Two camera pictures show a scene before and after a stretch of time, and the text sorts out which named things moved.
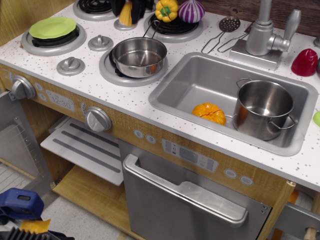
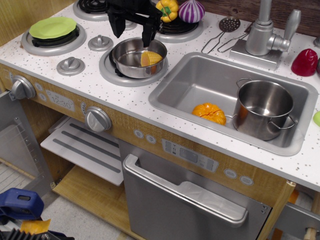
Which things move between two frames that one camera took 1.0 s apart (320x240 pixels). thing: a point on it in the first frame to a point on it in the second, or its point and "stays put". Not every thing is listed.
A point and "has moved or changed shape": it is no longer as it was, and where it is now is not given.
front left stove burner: [55, 46] stays put
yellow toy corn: [125, 17] has moved or changed shape
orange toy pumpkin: [210, 111] stays put
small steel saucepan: [140, 57] stays put
